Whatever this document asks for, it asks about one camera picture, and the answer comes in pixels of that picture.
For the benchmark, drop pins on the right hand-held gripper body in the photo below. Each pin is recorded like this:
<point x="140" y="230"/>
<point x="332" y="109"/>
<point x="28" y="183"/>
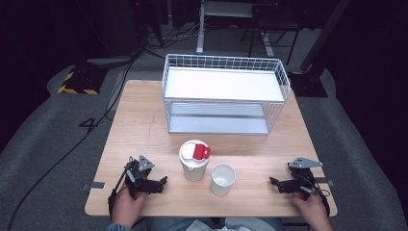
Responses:
<point x="304" y="178"/>

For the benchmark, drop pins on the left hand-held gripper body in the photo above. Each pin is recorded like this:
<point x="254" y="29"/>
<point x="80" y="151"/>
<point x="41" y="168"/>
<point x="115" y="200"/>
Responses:
<point x="136" y="174"/>

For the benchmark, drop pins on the white cup with red lid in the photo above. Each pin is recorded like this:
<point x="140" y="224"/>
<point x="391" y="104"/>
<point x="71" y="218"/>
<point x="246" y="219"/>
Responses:
<point x="194" y="166"/>

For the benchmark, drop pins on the person's right hand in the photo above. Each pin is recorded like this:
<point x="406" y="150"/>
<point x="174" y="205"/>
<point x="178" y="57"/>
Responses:
<point x="314" y="208"/>

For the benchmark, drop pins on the person's legs in jeans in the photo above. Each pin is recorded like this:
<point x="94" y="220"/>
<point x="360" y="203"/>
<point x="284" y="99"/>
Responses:
<point x="243" y="224"/>

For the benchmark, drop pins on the yellow black striped stand base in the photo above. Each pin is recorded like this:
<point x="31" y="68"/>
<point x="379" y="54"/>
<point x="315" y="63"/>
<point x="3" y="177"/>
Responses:
<point x="78" y="86"/>

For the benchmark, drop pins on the black slanted pole with base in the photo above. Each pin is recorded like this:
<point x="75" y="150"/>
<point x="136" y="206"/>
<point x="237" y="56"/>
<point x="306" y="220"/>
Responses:
<point x="320" y="38"/>

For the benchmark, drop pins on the white desk frame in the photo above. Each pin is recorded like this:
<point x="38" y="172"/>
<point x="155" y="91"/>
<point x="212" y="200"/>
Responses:
<point x="200" y="29"/>

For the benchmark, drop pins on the black metal chair frame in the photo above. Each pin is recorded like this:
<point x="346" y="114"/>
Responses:
<point x="275" y="22"/>

